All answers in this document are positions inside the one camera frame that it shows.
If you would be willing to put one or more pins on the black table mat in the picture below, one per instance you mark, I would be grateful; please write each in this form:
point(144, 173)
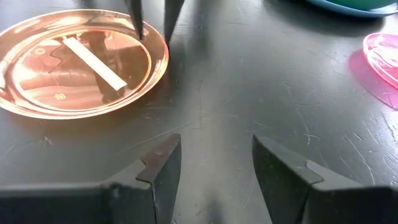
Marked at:
point(248, 93)

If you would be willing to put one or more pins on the large blue plastic plate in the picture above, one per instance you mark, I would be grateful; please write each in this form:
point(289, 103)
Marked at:
point(351, 13)

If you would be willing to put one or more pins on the clear orange small plate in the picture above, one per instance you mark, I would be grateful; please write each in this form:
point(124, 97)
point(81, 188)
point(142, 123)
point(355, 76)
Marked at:
point(77, 96)

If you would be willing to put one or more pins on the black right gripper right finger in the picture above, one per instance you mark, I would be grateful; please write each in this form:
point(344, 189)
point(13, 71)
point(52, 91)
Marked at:
point(326, 202)

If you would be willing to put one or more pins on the large teal plastic plate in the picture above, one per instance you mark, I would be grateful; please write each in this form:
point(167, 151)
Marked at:
point(363, 3)

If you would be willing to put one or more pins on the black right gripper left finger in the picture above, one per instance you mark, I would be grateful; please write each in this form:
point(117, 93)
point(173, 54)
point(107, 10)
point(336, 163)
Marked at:
point(93, 202)

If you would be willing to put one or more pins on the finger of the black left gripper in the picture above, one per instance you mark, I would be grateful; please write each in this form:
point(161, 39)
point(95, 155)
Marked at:
point(135, 12)
point(172, 15)

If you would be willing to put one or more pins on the clear pink small plate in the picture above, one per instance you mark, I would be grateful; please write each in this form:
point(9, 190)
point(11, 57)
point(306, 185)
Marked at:
point(385, 59)

